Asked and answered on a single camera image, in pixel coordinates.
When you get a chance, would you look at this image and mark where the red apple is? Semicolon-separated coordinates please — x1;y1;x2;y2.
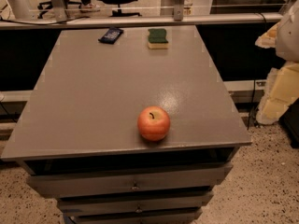
137;106;170;142

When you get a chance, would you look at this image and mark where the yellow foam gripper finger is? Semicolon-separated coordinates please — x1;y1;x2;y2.
256;62;299;125
255;22;278;49

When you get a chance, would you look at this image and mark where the green yellow sponge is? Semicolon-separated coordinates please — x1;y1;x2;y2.
148;28;168;49

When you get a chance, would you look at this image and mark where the black office chair left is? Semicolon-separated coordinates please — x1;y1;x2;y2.
30;0;75;21

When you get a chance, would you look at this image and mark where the metal railing beam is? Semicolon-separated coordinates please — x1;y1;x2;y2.
0;13;282;30

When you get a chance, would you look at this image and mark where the black cable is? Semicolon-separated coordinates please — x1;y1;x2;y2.
0;15;91;26

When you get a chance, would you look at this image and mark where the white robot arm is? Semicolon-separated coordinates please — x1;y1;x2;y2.
255;1;299;125

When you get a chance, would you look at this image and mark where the grey drawer cabinet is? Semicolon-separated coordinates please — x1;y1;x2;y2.
2;26;250;224

